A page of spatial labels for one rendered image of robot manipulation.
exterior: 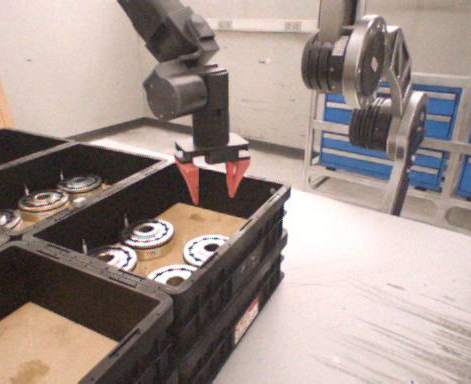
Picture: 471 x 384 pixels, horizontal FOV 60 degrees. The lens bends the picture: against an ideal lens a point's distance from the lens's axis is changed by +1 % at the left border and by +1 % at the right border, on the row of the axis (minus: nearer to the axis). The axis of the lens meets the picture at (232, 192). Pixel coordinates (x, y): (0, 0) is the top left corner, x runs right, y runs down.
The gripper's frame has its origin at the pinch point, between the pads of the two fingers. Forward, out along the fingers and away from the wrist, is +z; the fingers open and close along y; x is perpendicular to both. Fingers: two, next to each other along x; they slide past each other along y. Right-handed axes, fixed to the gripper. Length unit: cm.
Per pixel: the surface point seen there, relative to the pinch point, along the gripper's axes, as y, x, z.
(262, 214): 7.8, -2.4, 4.1
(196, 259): -3.8, -0.9, 11.0
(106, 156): -12.6, 44.4, 5.4
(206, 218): 4.3, 17.7, 13.8
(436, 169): 162, 93, 54
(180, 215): -0.6, 21.2, 13.7
